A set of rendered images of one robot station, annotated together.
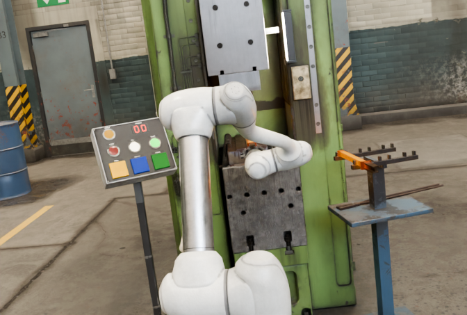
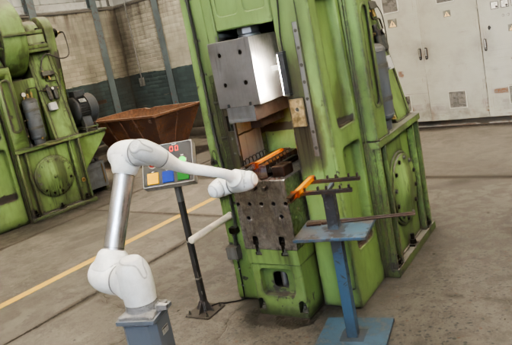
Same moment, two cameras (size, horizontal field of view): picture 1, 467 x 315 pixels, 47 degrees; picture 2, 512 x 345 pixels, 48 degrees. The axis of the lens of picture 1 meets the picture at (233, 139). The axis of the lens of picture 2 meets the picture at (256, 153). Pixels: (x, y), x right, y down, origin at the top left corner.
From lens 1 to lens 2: 2.03 m
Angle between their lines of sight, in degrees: 33
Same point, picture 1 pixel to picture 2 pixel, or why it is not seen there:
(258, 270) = (120, 267)
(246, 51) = (243, 90)
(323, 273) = (331, 276)
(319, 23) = (309, 62)
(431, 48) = not seen: outside the picture
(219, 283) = (108, 271)
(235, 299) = (112, 282)
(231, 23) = (231, 68)
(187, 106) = (115, 154)
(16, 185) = not seen: hidden behind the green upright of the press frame
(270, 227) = (268, 231)
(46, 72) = not seen: hidden behind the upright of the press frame
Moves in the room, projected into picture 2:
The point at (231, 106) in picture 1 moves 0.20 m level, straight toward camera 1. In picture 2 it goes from (133, 156) to (103, 168)
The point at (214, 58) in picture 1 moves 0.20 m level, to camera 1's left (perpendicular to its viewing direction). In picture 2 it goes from (222, 94) to (196, 98)
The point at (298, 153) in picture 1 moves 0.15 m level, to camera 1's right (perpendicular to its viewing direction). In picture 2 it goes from (238, 181) to (261, 180)
